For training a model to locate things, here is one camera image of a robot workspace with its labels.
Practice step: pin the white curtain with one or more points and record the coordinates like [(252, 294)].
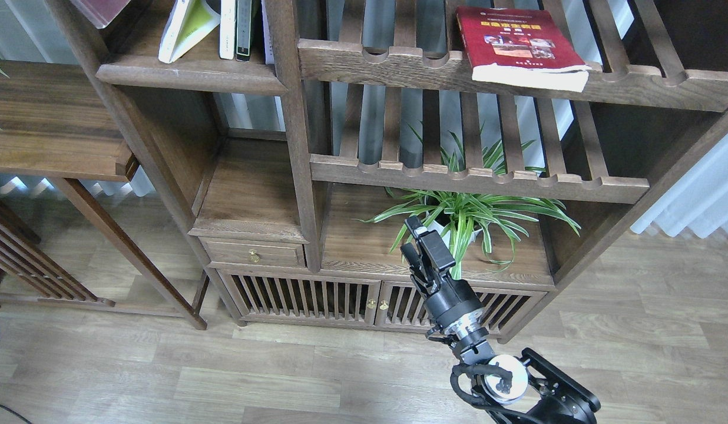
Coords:
[(698, 201)]

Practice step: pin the wooden slatted rack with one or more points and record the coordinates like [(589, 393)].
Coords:
[(21, 257)]

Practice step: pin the dark maroon cover book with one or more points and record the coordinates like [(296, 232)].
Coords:
[(100, 12)]

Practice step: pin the yellow green cover book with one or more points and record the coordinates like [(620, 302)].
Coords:
[(189, 22)]

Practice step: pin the wooden side table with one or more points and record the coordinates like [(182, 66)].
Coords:
[(53, 125)]

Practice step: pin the green spider plant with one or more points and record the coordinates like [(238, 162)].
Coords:
[(466, 211)]

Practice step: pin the dark wooden bookshelf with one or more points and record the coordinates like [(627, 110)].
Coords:
[(289, 159)]

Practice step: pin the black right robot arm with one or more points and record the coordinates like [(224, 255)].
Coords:
[(525, 389)]

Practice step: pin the white book behind post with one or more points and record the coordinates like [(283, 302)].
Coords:
[(267, 36)]

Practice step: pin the dark green upright book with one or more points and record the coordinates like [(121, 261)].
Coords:
[(245, 12)]

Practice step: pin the white upright book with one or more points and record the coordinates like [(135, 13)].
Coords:
[(227, 29)]

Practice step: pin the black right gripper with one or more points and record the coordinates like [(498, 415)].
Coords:
[(452, 305)]

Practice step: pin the red cover book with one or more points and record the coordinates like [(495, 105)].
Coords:
[(520, 47)]

